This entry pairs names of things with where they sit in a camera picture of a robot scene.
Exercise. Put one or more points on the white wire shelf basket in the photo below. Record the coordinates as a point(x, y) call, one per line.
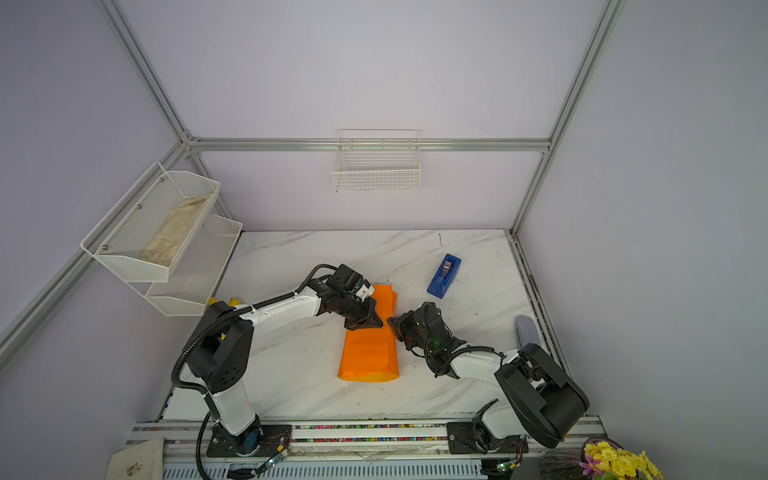
point(199, 270)
point(117, 241)

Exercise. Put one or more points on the upper white wire shelf basket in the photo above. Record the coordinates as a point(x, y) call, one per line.
point(117, 241)

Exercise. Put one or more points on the beige cloth in basket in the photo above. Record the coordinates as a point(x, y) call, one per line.
point(167, 242)

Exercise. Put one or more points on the beige cloth bag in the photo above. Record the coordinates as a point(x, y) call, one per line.
point(140, 461)

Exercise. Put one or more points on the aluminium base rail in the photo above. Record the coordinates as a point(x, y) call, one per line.
point(408, 449)

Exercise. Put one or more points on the lower white wire shelf basket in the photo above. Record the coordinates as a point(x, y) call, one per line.
point(199, 270)

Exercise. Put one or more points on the blue tape dispenser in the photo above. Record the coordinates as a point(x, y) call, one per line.
point(444, 276)

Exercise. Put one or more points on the grey round object on table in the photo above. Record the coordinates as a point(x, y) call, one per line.
point(526, 331)

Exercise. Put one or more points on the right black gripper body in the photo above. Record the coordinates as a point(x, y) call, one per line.
point(413, 332)

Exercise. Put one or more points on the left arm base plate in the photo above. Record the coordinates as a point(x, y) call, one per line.
point(249, 443)

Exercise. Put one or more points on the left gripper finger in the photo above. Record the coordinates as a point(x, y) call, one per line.
point(370, 308)
point(354, 324)

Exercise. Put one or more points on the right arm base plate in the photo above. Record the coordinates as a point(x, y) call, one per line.
point(475, 438)

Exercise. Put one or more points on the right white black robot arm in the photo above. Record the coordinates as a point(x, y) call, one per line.
point(540, 399)

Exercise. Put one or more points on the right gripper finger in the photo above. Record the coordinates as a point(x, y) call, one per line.
point(417, 348)
point(401, 326)

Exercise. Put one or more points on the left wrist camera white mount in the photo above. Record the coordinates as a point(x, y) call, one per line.
point(365, 291)

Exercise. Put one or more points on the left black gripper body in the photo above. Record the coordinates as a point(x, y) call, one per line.
point(353, 310)

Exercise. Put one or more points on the yellow flower bouquet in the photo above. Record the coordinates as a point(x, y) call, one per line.
point(604, 460)

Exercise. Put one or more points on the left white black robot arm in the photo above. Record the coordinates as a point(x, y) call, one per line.
point(215, 358)

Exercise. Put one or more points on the white wire basket on wall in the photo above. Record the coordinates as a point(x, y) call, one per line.
point(377, 160)

